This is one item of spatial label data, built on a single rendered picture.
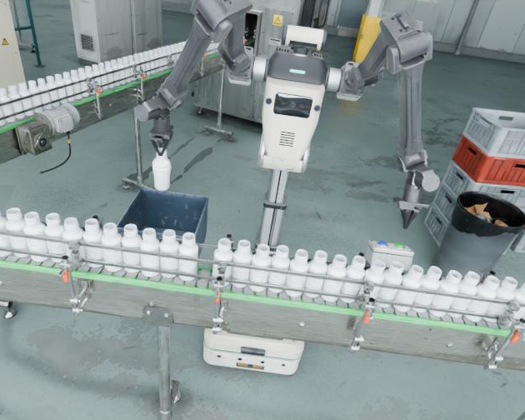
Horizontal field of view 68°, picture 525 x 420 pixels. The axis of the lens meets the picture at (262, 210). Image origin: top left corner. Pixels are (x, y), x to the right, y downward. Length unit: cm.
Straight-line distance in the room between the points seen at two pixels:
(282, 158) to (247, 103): 331
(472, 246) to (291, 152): 174
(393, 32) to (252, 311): 91
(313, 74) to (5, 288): 133
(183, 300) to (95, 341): 121
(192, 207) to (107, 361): 100
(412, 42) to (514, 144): 226
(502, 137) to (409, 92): 207
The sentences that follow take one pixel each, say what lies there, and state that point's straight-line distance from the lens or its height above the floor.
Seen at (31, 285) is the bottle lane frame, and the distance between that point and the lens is 149.
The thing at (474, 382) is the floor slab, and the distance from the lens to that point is 275.
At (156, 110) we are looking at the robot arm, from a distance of 139.
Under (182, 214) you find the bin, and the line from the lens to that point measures 186.
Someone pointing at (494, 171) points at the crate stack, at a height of 77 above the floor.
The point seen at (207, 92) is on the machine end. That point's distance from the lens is 515.
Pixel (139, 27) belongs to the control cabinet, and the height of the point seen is 52.
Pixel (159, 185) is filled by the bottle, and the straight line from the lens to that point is 156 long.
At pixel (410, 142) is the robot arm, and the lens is 130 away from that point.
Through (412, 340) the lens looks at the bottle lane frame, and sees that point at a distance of 145.
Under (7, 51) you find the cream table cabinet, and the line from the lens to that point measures 531.
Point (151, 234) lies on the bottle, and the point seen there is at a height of 114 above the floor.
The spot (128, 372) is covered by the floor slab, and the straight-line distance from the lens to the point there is 231.
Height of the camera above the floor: 191
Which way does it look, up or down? 34 degrees down
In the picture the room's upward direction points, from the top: 9 degrees clockwise
